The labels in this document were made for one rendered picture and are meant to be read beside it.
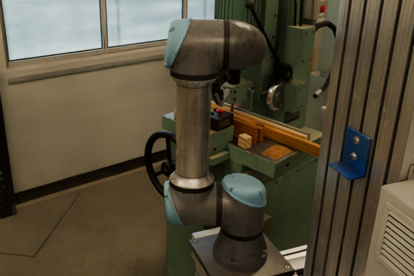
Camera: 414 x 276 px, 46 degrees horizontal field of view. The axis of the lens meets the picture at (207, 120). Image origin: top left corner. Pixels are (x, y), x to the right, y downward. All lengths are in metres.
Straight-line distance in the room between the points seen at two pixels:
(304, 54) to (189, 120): 0.90
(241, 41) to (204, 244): 0.62
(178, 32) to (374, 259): 0.62
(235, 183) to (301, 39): 0.84
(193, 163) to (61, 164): 2.10
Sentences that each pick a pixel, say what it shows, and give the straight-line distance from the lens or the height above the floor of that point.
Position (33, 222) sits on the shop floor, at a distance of 3.09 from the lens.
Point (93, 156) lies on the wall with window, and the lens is 3.31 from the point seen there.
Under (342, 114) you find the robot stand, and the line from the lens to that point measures 1.09.
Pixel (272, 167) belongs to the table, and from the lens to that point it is 1.72.
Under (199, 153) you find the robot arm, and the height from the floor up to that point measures 1.15.
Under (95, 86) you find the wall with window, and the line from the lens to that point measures 3.15.
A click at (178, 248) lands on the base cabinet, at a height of 0.28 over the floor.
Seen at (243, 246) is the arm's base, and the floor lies 0.89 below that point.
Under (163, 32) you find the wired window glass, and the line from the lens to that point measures 3.40.
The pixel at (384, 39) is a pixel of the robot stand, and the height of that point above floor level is 1.48.
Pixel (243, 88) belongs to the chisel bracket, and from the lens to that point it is 1.96.
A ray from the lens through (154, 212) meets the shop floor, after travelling 3.06.
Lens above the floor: 1.68
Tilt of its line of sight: 23 degrees down
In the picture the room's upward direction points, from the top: 2 degrees clockwise
